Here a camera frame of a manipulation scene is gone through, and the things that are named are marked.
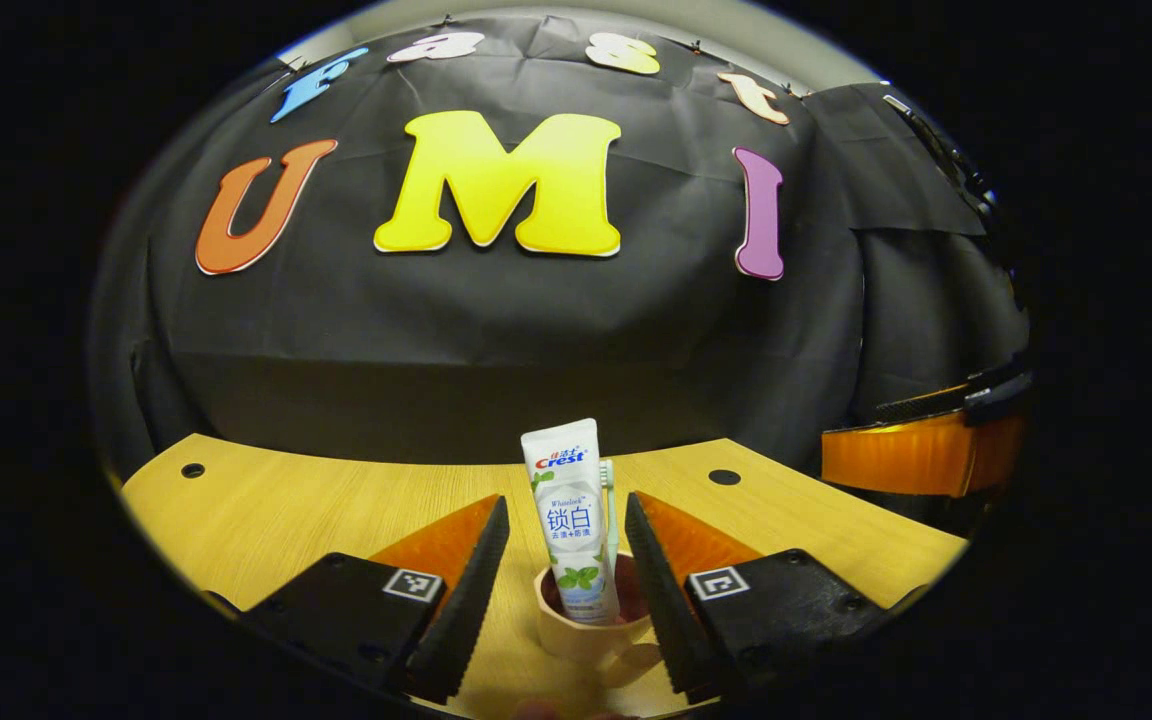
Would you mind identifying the black backdrop cloth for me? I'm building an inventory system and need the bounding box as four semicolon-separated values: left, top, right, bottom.
86;10;1032;501

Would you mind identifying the black cable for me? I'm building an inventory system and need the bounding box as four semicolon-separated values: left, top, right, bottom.
881;92;997;226

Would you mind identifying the wooden desktop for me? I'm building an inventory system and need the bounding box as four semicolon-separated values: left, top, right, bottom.
121;432;969;720

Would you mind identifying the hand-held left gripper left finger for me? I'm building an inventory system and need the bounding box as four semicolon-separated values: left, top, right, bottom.
234;493;513;706

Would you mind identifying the beige cup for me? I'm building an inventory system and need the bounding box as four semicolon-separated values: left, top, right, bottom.
533;550;664;691

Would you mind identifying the white toothpaste tube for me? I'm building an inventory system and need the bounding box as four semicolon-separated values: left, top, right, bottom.
521;418;622;626

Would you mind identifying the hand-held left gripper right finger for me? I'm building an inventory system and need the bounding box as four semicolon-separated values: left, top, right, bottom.
624;489;887;704

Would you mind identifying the pale green toothbrush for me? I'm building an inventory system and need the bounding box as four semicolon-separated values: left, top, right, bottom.
599;458;621;576

